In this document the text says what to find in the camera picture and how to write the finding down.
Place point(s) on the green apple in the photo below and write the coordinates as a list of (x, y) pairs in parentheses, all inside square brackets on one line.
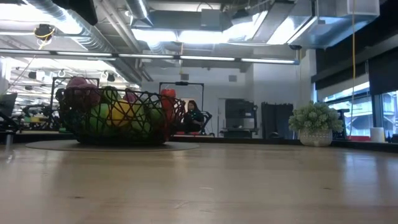
[(140, 119), (99, 116)]

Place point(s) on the green cucumber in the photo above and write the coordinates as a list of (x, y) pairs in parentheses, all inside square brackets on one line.
[(110, 95)]

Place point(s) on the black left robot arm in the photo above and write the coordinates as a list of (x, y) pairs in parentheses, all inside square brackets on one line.
[(77, 9)]

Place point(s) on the person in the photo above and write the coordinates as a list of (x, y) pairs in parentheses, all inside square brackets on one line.
[(192, 116)]

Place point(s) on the round grey placemat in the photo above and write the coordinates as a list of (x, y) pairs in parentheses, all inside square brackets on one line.
[(180, 146)]

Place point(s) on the black cabinet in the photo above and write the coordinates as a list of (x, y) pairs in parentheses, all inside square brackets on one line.
[(239, 112)]

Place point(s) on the black standing panel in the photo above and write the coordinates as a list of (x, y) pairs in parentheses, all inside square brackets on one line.
[(276, 121)]

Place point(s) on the long ceiling light bar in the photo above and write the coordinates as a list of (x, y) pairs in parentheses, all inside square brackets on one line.
[(140, 56)]

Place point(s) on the potted green succulent plant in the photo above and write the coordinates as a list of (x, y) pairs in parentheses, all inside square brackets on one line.
[(315, 119)]

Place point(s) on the white paper roll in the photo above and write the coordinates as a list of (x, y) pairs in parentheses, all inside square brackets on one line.
[(377, 134)]

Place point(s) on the grey monitor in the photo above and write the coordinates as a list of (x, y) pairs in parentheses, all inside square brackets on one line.
[(7, 104)]

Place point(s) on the square wall vent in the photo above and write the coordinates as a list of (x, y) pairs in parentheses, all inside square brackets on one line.
[(184, 76), (232, 78)]

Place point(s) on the silver round air duct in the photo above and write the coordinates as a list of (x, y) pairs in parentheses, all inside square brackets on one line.
[(138, 9)]

